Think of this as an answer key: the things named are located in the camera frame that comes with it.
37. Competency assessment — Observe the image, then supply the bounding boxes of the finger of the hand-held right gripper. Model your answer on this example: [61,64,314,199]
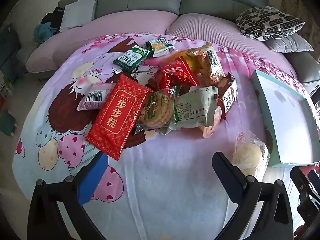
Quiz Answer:
[290,166,320,203]

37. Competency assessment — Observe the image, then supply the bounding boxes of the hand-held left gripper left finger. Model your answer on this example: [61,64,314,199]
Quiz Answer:
[27,151,108,240]

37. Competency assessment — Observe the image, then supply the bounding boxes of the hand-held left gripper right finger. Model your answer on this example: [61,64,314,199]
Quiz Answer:
[212,151,293,240]

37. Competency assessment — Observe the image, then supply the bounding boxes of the clear round pastry packet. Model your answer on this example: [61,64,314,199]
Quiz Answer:
[232,131,271,178]

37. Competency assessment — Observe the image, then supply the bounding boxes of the large red snack packet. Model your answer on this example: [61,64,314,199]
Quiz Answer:
[86,74,155,161]

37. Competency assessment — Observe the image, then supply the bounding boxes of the pink barcode snack packet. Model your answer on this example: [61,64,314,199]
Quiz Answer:
[76,82,116,112]

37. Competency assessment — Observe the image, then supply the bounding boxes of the brown white biscuit packet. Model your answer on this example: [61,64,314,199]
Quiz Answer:
[217,73,238,116]

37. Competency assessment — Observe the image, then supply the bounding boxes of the green round cookie packet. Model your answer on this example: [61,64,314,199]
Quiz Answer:
[136,86,181,136]

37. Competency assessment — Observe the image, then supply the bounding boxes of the green white cracker packet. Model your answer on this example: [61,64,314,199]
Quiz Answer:
[146,37,177,58]

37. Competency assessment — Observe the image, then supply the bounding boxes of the pink jelly cup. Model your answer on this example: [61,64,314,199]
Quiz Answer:
[202,106,223,139]

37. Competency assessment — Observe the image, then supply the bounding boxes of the printed cartoon blanket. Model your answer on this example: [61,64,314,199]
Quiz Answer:
[14,34,320,240]

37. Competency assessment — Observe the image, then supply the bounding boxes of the pale green snack packet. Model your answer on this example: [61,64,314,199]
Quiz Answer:
[174,85,221,128]

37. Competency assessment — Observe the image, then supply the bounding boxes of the teal stool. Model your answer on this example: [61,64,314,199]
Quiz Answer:
[0,111,18,138]

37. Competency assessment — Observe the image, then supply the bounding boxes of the red flower snack packet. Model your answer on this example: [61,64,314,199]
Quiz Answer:
[154,57,201,91]

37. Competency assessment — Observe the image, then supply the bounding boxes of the dark green biscuit packet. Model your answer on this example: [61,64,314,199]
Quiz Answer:
[113,45,151,74]

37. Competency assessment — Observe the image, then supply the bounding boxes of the grey pillow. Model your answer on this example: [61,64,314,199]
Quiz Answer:
[264,33,314,54]

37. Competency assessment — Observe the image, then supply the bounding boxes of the pink covered seat cushion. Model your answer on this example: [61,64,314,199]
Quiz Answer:
[166,13,299,81]
[25,13,179,74]

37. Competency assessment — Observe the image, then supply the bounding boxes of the teal cabinet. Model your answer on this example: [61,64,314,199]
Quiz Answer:
[0,24,22,81]

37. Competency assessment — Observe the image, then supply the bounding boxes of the teal cloth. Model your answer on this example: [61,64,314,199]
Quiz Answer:
[34,22,60,43]

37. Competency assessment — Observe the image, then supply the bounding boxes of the black white patterned pillow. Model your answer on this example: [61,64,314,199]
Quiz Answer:
[236,6,305,41]

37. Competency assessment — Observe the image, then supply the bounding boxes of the dark clothes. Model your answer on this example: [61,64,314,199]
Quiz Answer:
[41,7,66,29]

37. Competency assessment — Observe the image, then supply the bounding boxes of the pale blue pillow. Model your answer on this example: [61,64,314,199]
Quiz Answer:
[59,0,98,32]

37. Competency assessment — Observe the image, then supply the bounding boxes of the grey sofa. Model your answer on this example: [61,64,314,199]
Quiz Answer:
[57,0,320,96]

